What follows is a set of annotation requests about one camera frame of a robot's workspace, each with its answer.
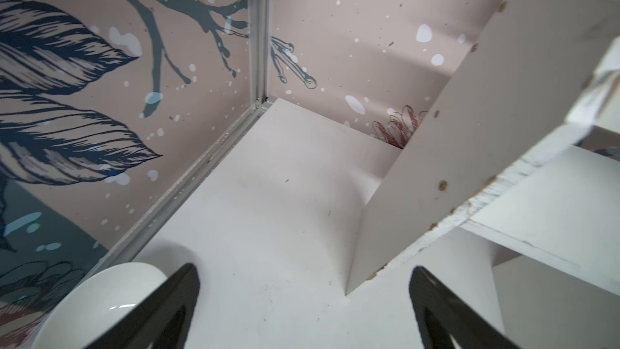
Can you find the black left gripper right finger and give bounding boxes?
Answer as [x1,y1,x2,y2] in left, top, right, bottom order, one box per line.
[408,266,518,349]

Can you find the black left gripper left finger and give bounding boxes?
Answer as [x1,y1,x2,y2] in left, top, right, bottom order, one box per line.
[86,263,200,349]

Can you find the white wooden bookshelf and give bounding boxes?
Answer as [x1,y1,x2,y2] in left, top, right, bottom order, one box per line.
[345,0,620,349]

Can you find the white bowl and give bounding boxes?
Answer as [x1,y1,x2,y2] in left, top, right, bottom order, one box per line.
[32,263,167,348]

